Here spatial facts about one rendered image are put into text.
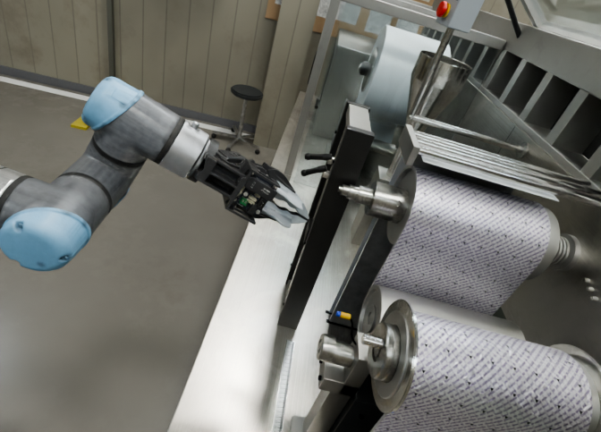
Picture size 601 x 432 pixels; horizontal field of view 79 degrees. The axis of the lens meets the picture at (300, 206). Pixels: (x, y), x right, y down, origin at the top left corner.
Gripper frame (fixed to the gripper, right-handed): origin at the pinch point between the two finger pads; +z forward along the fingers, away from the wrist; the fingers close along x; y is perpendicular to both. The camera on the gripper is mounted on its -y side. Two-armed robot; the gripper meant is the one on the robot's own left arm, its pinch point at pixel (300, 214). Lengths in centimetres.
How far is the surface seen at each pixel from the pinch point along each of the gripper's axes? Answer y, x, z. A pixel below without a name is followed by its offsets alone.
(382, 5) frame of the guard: -58, 57, 9
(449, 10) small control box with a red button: -15, 48, 8
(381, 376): 25.5, -7.7, 10.6
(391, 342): 24.2, -3.4, 9.6
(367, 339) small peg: 22.9, -5.1, 7.4
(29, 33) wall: -362, -57, -158
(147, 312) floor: -110, -107, 14
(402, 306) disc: 20.3, 0.3, 11.1
